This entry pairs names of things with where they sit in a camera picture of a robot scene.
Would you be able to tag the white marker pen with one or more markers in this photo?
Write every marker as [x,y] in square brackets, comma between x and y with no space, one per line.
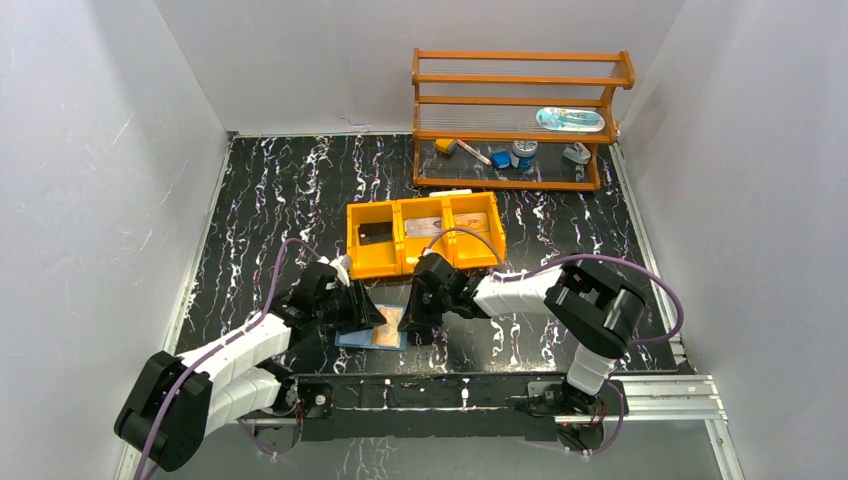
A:
[474,152]

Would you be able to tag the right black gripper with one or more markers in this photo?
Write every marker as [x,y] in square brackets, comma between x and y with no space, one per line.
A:
[415,319]

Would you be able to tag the yellow sponge block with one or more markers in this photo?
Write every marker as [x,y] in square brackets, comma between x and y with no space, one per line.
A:
[445,147]

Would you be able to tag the black credit card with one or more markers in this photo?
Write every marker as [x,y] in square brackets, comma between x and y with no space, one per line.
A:
[375,232]

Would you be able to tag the orange wooden shelf rack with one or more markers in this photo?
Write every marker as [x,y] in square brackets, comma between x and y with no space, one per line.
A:
[489,100]

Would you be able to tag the silver credit card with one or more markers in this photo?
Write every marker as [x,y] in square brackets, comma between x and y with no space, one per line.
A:
[424,227]

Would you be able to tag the yellow three-compartment bin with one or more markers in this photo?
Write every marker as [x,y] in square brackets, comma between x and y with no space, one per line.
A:
[461,247]

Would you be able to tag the blue blister pack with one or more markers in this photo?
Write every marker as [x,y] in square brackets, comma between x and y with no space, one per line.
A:
[569,120]

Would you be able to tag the orange credit card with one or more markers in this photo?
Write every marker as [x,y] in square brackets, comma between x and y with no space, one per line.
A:
[474,221]
[388,335]

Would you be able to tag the blue small box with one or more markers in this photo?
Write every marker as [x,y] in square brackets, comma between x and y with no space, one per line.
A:
[501,159]

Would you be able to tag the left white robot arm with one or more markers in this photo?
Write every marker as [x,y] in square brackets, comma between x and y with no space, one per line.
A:
[177,401]

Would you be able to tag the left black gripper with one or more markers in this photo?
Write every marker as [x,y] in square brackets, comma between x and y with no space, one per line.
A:
[351,305]

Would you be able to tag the blue card holder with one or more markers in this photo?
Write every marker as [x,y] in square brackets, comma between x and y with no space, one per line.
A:
[361,339]

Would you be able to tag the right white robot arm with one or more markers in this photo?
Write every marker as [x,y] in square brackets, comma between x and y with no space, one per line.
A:
[596,305]

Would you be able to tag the grey tape dispenser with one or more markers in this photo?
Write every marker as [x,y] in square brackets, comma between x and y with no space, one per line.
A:
[577,153]

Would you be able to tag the white rectangular box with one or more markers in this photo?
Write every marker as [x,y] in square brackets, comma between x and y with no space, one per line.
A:
[443,193]

